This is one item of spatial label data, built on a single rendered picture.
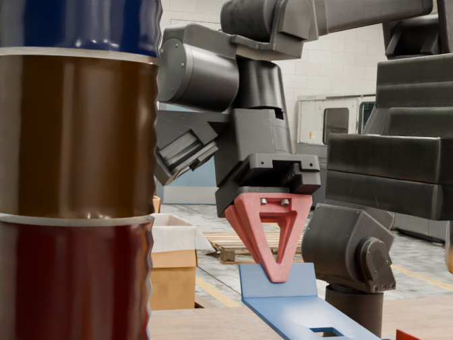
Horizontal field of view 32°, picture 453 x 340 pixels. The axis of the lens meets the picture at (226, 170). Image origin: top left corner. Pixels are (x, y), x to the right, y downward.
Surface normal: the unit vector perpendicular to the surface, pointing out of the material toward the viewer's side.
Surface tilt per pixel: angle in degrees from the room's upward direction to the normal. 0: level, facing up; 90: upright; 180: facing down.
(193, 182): 90
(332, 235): 61
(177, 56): 81
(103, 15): 76
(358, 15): 93
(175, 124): 65
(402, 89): 90
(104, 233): 104
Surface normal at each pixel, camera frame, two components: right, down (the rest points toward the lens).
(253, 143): 0.32, -0.36
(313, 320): 0.07, -0.99
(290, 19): 0.61, 0.07
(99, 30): 0.40, 0.31
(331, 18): 0.77, 0.06
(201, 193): 0.31, 0.07
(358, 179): -0.93, -0.02
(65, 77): 0.06, -0.19
